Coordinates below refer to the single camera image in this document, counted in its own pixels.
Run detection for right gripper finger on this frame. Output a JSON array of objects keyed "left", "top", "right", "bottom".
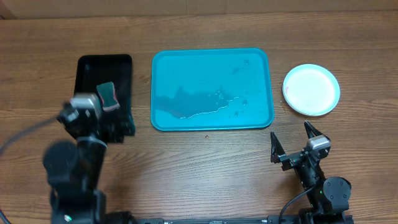
[
  {"left": 304, "top": 121, "right": 323, "bottom": 139},
  {"left": 270, "top": 131, "right": 286, "bottom": 164}
]

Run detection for green pink sponge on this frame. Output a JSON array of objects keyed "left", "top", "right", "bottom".
[{"left": 96, "top": 82, "right": 120, "bottom": 112}]

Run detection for light blue plate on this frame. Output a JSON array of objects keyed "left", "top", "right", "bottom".
[{"left": 282, "top": 63, "right": 341, "bottom": 116}]

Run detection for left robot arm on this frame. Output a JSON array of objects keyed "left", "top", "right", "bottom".
[{"left": 42, "top": 103, "right": 136, "bottom": 224}]

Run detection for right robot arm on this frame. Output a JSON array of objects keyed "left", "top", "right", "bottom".
[{"left": 267, "top": 121, "right": 354, "bottom": 224}]

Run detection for black rectangular tray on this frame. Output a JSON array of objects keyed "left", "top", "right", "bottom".
[{"left": 74, "top": 54, "right": 132, "bottom": 128}]

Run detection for teal plastic tray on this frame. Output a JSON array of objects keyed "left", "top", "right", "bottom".
[{"left": 150, "top": 48, "right": 275, "bottom": 131}]

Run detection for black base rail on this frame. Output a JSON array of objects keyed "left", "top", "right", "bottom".
[{"left": 105, "top": 213, "right": 354, "bottom": 224}]

